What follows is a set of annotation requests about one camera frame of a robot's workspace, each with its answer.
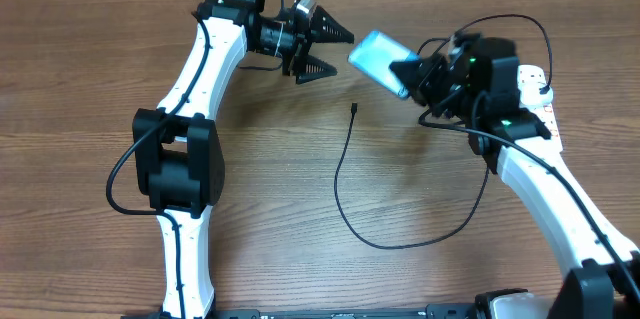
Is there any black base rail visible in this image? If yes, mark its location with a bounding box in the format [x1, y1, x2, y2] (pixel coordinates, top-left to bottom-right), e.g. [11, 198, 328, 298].
[119, 303, 566, 319]

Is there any white power strip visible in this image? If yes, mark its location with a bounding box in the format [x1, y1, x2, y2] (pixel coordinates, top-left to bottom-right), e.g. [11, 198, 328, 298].
[517, 65, 563, 152]

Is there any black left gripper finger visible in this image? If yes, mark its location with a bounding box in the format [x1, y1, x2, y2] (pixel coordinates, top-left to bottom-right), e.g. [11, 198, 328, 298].
[294, 55, 337, 84]
[310, 6, 354, 44]

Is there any white charger plug adapter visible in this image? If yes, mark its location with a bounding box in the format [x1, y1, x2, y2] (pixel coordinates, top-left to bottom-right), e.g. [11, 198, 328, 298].
[519, 82, 554, 108]

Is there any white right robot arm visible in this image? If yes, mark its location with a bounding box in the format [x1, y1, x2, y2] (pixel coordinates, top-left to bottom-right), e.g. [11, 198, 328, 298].
[389, 35, 639, 318]

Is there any black USB charging cable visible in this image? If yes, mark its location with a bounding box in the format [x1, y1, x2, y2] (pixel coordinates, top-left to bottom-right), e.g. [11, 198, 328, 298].
[333, 13, 554, 251]

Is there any blue Galaxy smartphone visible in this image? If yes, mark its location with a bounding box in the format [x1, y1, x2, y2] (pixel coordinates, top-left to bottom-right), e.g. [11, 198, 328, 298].
[348, 31, 419, 99]

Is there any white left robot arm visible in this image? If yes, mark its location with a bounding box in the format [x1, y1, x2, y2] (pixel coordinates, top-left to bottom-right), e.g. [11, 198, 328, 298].
[132, 0, 354, 318]

